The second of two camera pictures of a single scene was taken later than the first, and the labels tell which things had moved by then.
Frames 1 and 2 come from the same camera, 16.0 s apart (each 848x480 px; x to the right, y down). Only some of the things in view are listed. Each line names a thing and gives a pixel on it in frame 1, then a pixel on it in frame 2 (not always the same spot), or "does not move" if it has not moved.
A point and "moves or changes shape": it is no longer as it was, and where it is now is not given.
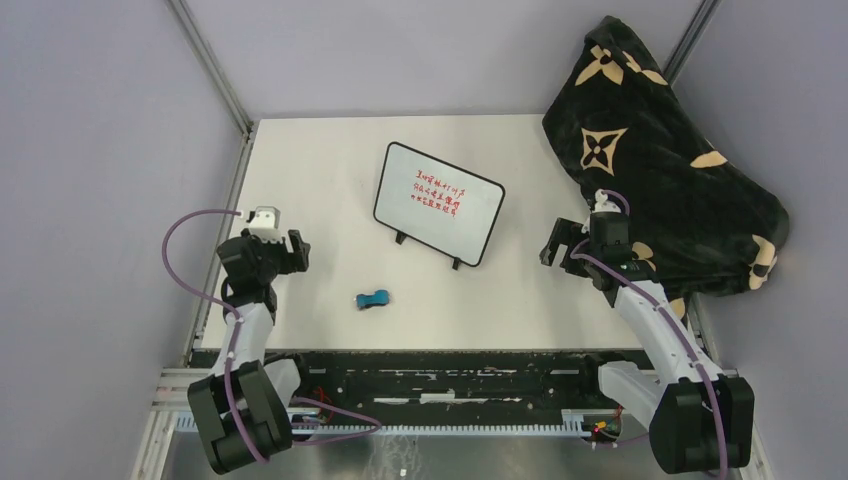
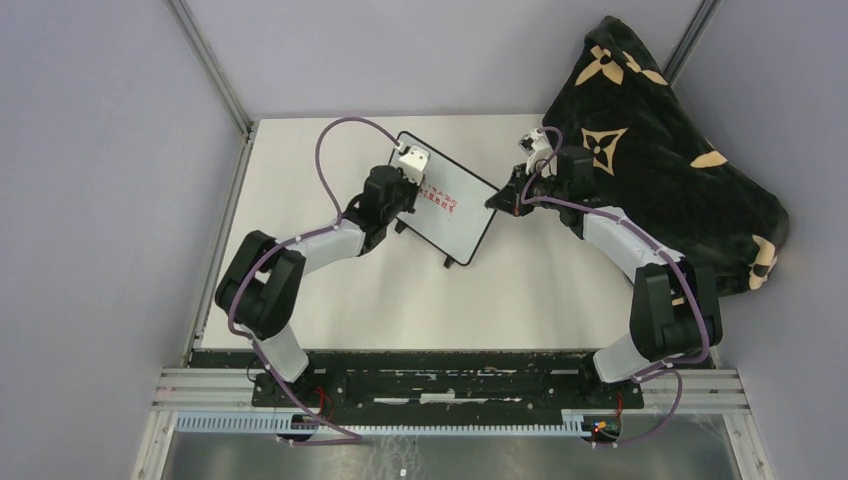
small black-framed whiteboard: (438, 204) moves or changes shape
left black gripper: (298, 259) → (413, 188)
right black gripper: (566, 232) → (509, 199)
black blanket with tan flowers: (707, 228) does not move
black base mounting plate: (566, 381) does not move
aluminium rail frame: (172, 382) does not move
